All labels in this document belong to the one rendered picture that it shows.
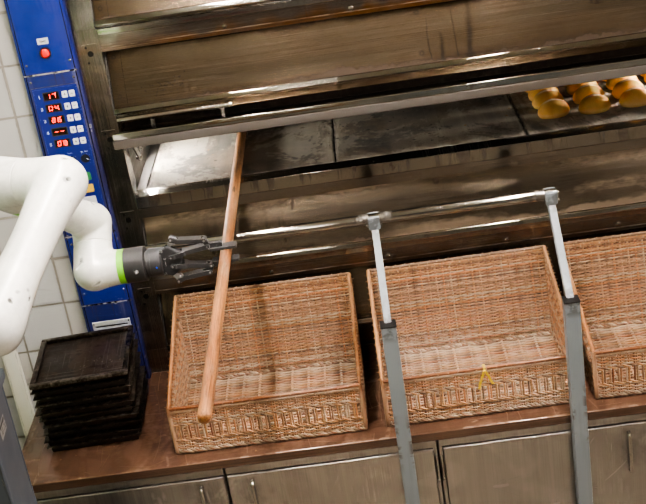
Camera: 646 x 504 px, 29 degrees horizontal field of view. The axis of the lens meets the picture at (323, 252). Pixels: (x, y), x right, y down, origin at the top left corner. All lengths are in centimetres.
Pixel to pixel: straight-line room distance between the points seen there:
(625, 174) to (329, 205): 89
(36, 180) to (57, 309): 117
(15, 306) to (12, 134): 119
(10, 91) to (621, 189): 182
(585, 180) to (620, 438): 78
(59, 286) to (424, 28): 136
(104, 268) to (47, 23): 76
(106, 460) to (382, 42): 143
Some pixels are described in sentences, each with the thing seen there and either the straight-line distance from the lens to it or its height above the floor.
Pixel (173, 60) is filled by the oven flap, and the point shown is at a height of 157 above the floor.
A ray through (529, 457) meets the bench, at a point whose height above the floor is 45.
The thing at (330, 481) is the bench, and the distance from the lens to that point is 360.
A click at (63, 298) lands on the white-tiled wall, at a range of 397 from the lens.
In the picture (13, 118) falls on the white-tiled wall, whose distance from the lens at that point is 377.
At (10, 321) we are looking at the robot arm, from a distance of 265.
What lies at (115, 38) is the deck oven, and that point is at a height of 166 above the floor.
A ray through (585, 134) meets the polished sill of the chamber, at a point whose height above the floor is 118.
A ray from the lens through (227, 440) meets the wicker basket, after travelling 358.
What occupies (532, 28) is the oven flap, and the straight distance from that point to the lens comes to 366.
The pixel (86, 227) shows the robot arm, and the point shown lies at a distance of 328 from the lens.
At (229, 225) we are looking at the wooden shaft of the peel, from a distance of 339.
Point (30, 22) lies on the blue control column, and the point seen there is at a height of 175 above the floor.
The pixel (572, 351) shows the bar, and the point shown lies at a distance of 338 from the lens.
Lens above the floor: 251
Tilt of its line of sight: 25 degrees down
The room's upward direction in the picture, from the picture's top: 9 degrees counter-clockwise
